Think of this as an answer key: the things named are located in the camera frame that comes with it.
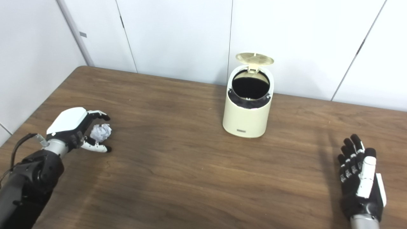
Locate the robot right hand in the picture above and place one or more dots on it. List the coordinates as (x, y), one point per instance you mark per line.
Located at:
(362, 184)

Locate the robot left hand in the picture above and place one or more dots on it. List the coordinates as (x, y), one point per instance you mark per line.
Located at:
(70, 122)

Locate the white paper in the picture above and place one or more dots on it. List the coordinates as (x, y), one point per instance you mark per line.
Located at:
(101, 132)

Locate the round cream bin lid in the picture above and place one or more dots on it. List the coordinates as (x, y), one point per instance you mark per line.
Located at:
(254, 58)

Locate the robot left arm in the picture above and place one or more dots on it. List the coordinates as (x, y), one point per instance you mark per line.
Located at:
(28, 184)

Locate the cream-colored bin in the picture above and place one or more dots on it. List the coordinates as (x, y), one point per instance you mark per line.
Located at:
(246, 117)

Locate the small gray wall tag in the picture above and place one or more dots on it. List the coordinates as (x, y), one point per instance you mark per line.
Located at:
(83, 34)

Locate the gray wall corner strip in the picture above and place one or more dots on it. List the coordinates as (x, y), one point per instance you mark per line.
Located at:
(74, 31)

